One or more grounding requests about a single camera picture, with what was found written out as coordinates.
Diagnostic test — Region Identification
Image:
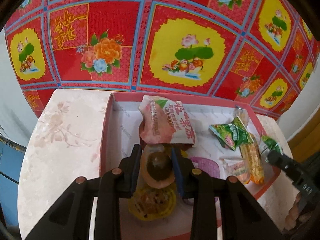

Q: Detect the clear blue candy packet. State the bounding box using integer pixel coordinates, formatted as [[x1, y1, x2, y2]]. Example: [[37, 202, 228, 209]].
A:
[[234, 105, 249, 128]]

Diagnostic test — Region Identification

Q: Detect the blue floor mat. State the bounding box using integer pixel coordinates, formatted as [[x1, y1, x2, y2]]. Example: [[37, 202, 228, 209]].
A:
[[1, 139, 24, 226]]

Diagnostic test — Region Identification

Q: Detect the black cable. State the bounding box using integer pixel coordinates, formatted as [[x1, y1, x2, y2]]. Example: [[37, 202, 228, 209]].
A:
[[0, 171, 20, 184]]

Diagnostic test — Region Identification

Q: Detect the pink peach jelly pouch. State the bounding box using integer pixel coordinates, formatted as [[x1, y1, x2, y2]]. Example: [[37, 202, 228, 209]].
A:
[[138, 95, 197, 147]]

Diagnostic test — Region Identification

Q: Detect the pink shallow cardboard box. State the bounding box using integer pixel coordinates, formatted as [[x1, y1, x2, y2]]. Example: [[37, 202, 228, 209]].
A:
[[94, 93, 283, 239]]

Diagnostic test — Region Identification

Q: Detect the green pea snack bag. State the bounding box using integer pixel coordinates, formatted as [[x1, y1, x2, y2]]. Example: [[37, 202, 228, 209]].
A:
[[259, 135, 283, 163]]

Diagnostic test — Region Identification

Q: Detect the person's right hand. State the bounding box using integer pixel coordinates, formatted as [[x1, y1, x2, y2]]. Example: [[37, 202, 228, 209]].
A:
[[284, 193, 313, 231]]

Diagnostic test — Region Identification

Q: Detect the white pink snack packet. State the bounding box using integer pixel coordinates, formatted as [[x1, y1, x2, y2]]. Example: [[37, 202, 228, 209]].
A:
[[221, 157, 251, 185]]

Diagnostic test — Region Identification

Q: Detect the brown plum jelly cup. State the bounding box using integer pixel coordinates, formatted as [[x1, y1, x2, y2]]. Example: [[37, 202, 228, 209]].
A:
[[140, 144, 175, 189]]

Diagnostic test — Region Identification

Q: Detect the yellow jelly cup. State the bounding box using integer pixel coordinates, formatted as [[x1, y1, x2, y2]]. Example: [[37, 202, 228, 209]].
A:
[[128, 186, 177, 222]]

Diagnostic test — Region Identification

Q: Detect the red floral patterned cloth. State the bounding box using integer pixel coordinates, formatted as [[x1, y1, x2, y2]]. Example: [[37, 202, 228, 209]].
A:
[[4, 0, 319, 119]]

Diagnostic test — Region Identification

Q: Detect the orange cracker pack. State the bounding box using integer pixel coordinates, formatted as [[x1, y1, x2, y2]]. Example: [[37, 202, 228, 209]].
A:
[[240, 133, 265, 185]]

